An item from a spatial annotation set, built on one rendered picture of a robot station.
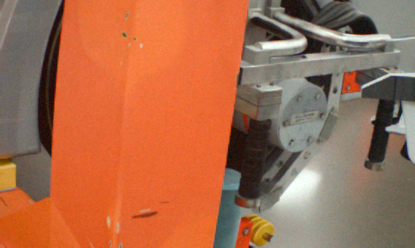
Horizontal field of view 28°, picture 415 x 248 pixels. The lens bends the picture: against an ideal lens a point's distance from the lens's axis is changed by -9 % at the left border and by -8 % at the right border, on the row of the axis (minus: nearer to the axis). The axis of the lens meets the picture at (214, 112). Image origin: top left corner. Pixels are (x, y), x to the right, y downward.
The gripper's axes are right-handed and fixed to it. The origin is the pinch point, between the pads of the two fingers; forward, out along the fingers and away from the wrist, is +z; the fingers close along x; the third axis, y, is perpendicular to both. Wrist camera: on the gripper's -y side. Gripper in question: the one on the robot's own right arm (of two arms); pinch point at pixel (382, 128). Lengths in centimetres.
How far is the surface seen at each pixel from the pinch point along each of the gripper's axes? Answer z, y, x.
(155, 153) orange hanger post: 71, 15, 21
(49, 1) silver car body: 57, 20, -31
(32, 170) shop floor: -21, -83, -166
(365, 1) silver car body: -27.1, 16.5, -30.4
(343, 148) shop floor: -160, -83, -134
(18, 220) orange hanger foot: 74, -7, -8
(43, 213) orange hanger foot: 74, -2, 0
